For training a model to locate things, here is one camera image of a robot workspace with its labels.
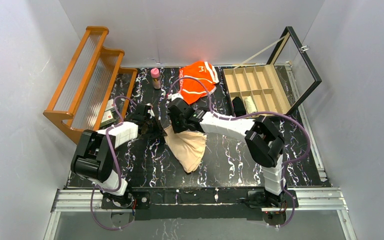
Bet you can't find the rolled cream underwear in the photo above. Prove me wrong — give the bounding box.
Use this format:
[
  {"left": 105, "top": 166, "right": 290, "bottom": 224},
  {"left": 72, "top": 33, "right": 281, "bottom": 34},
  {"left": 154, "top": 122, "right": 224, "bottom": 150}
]
[{"left": 243, "top": 96, "right": 258, "bottom": 114}]

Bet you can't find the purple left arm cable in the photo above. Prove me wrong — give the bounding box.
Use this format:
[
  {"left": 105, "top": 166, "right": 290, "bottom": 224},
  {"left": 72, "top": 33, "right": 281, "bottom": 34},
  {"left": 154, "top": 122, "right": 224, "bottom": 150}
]
[{"left": 89, "top": 95, "right": 138, "bottom": 232}]

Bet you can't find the beige boxer underwear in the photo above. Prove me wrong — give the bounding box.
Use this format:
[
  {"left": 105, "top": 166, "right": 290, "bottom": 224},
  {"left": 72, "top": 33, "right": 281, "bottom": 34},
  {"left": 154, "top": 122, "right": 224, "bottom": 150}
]
[{"left": 164, "top": 125, "right": 207, "bottom": 174}]

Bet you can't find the black compartment storage box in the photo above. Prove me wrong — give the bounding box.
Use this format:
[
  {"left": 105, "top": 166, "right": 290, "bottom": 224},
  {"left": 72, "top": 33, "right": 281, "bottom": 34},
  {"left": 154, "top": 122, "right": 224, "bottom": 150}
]
[{"left": 223, "top": 26, "right": 322, "bottom": 117}]

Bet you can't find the green white small box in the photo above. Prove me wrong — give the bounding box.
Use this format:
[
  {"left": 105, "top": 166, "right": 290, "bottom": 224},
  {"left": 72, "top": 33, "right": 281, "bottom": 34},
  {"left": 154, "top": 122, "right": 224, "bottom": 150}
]
[{"left": 105, "top": 98, "right": 115, "bottom": 112}]

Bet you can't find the orange wooden shelf rack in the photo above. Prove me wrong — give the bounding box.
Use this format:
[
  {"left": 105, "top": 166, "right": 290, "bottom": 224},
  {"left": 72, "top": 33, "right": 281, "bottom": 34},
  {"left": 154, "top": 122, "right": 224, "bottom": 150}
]
[{"left": 43, "top": 26, "right": 138, "bottom": 144}]

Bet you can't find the pink capped bottle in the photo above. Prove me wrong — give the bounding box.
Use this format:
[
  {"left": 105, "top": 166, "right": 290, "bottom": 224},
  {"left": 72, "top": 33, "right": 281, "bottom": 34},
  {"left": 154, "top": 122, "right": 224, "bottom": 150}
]
[{"left": 150, "top": 68, "right": 162, "bottom": 90}]

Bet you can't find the rolled black underwear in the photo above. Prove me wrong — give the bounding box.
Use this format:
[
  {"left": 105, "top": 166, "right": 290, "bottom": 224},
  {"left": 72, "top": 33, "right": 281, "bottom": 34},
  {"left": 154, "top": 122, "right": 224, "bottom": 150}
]
[{"left": 232, "top": 96, "right": 247, "bottom": 117}]

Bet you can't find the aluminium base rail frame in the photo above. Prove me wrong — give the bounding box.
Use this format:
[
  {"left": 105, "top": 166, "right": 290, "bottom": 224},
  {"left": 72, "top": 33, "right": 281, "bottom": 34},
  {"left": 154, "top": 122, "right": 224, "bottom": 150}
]
[{"left": 44, "top": 64, "right": 359, "bottom": 240}]

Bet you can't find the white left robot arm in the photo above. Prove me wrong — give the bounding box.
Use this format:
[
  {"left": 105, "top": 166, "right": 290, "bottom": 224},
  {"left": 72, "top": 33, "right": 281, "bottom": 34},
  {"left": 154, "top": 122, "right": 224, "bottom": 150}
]
[{"left": 70, "top": 103, "right": 167, "bottom": 196}]

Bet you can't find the orange boxer underwear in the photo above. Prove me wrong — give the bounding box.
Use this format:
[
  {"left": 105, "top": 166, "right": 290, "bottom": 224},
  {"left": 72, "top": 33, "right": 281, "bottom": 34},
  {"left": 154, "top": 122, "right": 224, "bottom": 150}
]
[{"left": 179, "top": 61, "right": 220, "bottom": 105}]

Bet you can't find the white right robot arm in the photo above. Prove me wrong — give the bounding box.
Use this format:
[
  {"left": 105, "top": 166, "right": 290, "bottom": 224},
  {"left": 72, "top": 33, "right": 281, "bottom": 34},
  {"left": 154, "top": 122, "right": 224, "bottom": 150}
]
[{"left": 168, "top": 93, "right": 286, "bottom": 196}]

